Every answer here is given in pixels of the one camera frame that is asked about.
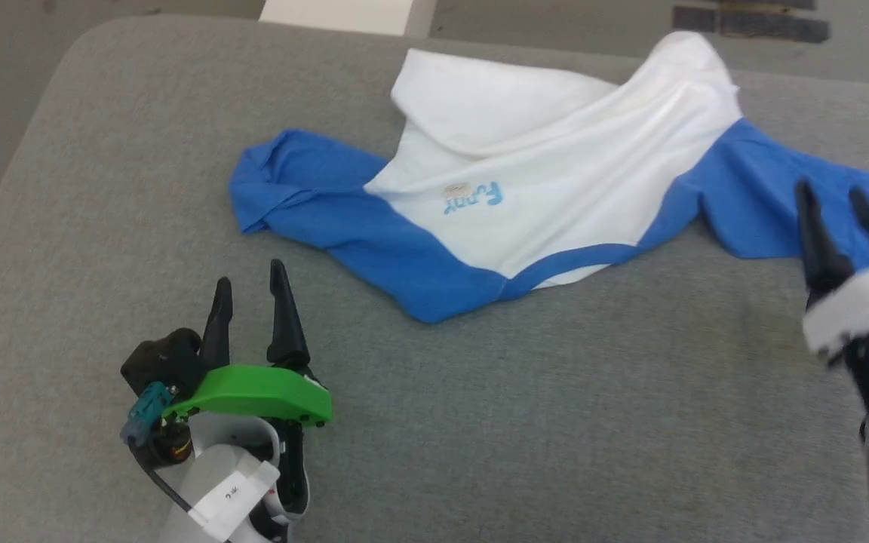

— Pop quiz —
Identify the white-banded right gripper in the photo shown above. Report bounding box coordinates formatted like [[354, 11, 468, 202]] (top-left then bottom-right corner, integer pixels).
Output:
[[794, 179, 869, 447]]

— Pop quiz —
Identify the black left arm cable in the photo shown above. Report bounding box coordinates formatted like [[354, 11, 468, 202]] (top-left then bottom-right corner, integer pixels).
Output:
[[118, 380, 205, 523]]

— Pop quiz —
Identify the white box pedestal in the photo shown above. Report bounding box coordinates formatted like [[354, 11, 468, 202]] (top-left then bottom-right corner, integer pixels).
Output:
[[259, 0, 440, 38]]

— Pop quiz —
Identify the wide dark floor mat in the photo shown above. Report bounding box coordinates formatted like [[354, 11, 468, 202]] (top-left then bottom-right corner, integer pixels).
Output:
[[719, 11, 832, 44]]

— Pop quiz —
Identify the white and blue shirt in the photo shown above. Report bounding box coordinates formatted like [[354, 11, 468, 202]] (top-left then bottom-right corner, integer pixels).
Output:
[[229, 30, 869, 326]]

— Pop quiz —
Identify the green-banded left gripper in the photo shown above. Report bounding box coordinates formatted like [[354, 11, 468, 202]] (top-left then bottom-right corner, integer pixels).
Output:
[[143, 259, 334, 542]]

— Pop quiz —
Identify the small black floor patch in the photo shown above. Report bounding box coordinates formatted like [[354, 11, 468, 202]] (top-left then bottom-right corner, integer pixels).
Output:
[[671, 6, 719, 33]]

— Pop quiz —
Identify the dark grey floor plate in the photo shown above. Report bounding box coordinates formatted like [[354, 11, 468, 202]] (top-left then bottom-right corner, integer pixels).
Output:
[[720, 0, 817, 11]]

